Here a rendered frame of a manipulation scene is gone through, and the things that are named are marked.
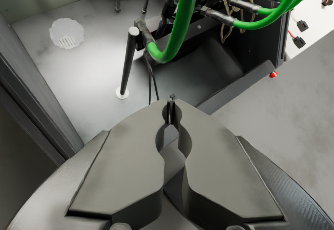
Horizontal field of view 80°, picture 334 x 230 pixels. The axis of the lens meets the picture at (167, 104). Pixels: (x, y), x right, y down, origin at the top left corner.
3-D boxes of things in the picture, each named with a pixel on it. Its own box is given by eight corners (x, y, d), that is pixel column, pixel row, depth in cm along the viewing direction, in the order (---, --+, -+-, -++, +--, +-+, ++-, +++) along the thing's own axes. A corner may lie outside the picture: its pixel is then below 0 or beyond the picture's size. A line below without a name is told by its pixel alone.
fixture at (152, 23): (144, 77, 66) (154, 56, 52) (128, 52, 66) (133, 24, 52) (218, 38, 78) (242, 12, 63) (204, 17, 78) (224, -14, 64)
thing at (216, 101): (107, 180, 59) (105, 189, 44) (99, 167, 60) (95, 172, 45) (245, 84, 81) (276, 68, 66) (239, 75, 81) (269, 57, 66)
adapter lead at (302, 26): (304, 31, 69) (310, 27, 67) (300, 33, 69) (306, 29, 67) (286, 1, 70) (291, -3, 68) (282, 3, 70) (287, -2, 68)
